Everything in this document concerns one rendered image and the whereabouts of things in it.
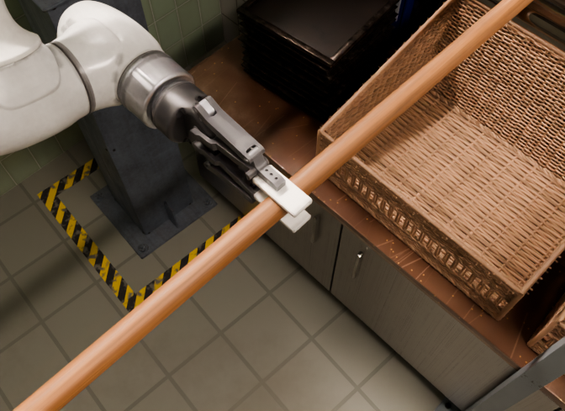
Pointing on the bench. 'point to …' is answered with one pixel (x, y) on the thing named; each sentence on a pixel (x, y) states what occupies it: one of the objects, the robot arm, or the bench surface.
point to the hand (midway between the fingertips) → (282, 198)
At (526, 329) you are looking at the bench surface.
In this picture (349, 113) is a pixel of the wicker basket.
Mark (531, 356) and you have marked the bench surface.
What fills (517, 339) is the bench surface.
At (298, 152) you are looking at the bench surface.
